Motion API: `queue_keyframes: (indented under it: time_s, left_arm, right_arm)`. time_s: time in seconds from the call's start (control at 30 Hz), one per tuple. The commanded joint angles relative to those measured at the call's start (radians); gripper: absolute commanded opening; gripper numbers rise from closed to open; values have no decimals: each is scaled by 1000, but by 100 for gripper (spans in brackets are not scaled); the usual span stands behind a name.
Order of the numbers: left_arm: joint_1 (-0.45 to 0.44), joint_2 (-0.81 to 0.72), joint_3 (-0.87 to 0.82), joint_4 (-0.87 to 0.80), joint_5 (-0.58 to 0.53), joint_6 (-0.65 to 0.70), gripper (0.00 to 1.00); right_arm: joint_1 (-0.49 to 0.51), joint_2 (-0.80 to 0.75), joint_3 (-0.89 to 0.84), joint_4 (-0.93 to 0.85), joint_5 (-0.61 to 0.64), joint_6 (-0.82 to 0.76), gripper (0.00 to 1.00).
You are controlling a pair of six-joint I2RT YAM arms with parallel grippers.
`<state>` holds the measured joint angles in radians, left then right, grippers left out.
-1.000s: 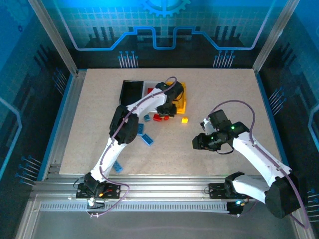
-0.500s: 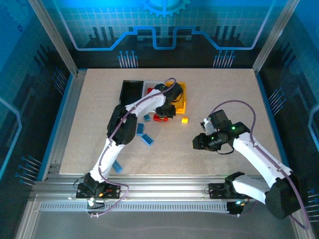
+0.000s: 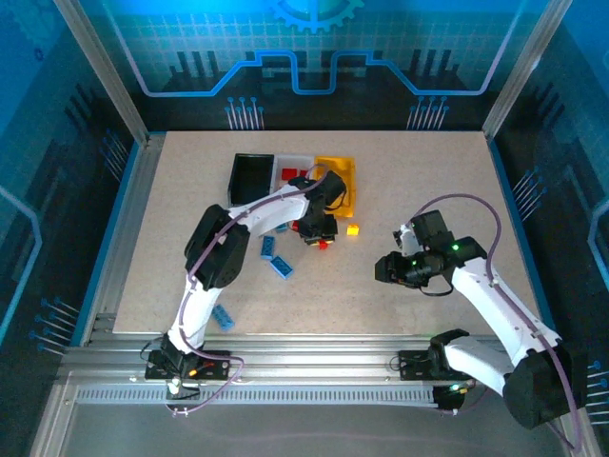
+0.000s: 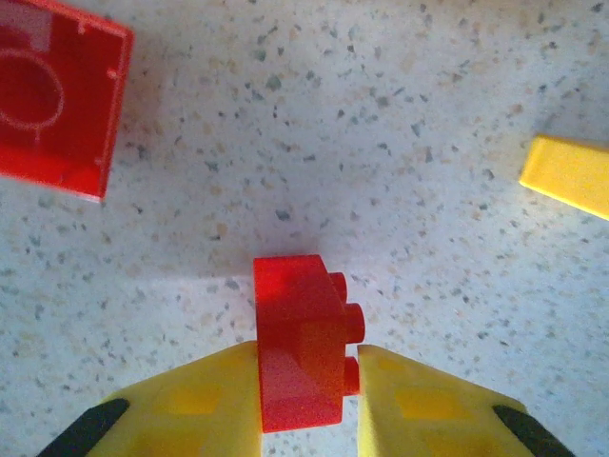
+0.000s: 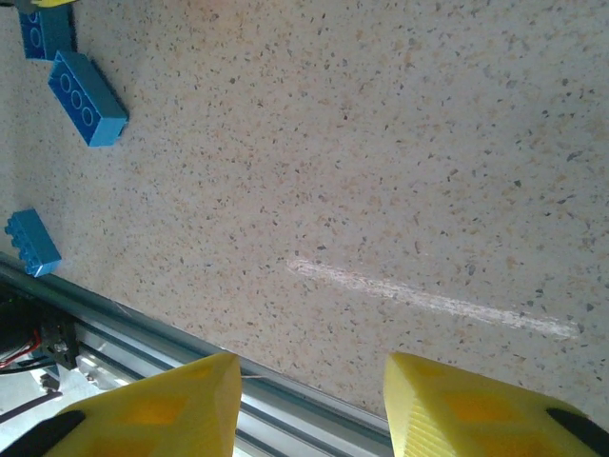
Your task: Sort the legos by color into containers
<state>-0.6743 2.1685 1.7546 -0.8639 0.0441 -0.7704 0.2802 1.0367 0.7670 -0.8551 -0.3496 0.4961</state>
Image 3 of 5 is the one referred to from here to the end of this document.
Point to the yellow lego brick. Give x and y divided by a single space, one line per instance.
352 230

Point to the long blue lego brick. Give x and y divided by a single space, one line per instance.
226 320
268 247
281 266

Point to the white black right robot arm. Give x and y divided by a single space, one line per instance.
495 304

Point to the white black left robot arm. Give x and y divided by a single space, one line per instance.
214 247

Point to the yellow plastic bin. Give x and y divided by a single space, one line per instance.
349 202

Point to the small blue lego brick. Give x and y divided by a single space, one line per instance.
281 228

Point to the white plastic bin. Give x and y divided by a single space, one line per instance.
285 162

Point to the black plastic bin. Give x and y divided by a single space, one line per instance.
249 178

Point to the blue side edge strip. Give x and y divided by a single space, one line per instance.
517 228

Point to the black round controller box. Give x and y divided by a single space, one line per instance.
449 400

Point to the grey base panel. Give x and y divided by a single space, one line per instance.
304 433

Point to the small white connector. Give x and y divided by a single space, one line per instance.
174 386

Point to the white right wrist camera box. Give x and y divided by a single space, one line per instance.
406 243

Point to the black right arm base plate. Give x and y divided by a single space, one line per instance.
414 366

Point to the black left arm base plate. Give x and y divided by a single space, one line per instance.
214 371

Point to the aluminium side frame rail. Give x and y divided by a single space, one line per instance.
143 166

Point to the aluminium corner post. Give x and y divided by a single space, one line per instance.
524 66
105 66

